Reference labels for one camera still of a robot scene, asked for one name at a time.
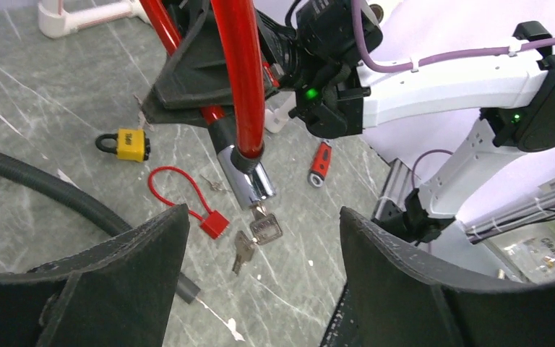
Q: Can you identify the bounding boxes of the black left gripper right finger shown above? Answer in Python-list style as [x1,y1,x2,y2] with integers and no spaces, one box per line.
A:
[321,207,555,346]

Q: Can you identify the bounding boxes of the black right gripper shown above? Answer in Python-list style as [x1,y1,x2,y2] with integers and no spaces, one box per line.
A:
[141,1,314,128]

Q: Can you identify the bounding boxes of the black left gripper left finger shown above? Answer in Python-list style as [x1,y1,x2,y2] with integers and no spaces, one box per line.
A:
[0,205,189,346]

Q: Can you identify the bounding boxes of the red cable bike lock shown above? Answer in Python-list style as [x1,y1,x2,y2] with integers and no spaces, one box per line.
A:
[138,0,278,212]

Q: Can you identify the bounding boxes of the yellow padlock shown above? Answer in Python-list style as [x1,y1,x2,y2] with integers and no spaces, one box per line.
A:
[95,128,151,163]

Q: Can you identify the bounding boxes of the small silver keys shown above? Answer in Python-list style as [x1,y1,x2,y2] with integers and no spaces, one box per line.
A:
[232,203,283,275]

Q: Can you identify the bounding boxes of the silver padlock keys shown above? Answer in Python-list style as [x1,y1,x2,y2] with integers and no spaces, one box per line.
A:
[200,175,230,192]

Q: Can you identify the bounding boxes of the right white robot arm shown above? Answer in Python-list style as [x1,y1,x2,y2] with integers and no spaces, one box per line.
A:
[256,1,555,243]

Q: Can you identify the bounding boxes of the white pvc pipe frame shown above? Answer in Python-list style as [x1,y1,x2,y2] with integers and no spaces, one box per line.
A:
[37,0,150,39]

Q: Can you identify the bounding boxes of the red handled wrench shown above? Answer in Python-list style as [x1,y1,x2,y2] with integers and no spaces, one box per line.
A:
[308,139,332,188]

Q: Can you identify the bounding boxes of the black corrugated hose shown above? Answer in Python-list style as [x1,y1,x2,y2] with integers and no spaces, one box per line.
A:
[0,141,202,305]

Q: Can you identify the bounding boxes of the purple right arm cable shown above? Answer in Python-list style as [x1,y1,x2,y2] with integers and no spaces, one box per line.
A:
[351,0,555,190]

